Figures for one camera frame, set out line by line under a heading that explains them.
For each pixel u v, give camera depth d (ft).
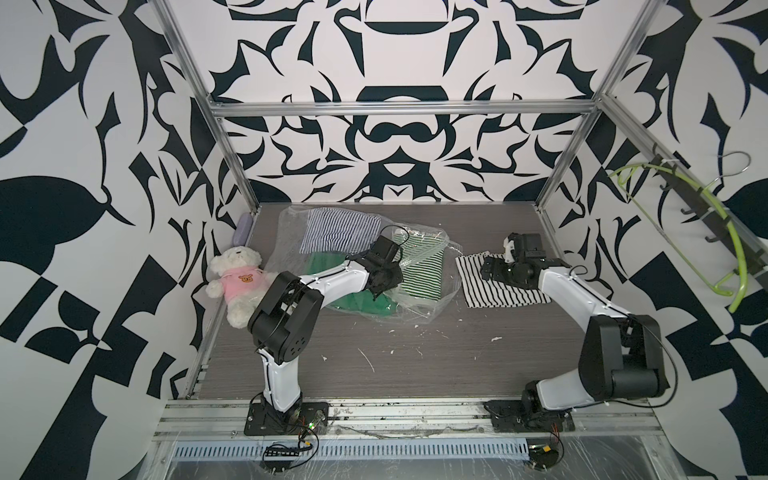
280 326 1.59
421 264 3.19
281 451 2.39
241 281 2.90
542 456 2.31
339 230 3.44
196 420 2.49
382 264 2.43
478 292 3.15
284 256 3.33
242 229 3.67
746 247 1.74
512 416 2.44
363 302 2.92
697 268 2.01
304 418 2.40
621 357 1.44
